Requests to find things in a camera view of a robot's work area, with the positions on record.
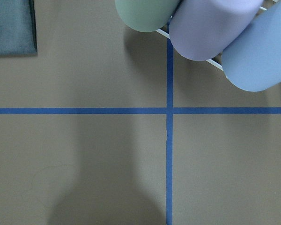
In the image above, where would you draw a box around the blue cup on rack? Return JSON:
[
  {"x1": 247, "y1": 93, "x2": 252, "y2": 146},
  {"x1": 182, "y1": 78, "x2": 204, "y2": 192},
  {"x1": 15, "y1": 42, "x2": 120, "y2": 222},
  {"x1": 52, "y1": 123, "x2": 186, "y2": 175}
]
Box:
[{"x1": 222, "y1": 0, "x2": 281, "y2": 92}]

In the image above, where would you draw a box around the green cup on rack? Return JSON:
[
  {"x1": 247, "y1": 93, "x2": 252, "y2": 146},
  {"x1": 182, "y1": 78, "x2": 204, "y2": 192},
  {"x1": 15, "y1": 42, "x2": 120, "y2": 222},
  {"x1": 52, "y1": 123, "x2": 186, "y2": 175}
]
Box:
[{"x1": 115, "y1": 0, "x2": 180, "y2": 32}]

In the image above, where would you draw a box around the white wire cup rack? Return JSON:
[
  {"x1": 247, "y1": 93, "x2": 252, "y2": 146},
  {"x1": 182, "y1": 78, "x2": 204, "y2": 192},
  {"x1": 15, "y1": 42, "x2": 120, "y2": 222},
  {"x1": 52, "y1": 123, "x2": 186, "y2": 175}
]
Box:
[{"x1": 156, "y1": 0, "x2": 278, "y2": 71}]

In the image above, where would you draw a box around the folded grey cloth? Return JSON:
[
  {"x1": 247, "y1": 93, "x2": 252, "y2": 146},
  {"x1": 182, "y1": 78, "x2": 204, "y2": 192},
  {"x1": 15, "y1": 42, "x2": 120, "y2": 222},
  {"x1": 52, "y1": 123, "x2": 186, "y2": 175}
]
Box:
[{"x1": 0, "y1": 0, "x2": 37, "y2": 56}]

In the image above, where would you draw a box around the purple cup on rack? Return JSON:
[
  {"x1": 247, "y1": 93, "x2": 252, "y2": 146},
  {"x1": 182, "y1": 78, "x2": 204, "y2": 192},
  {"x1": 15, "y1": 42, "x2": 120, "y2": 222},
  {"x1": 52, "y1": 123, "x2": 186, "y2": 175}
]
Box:
[{"x1": 169, "y1": 0, "x2": 263, "y2": 61}]

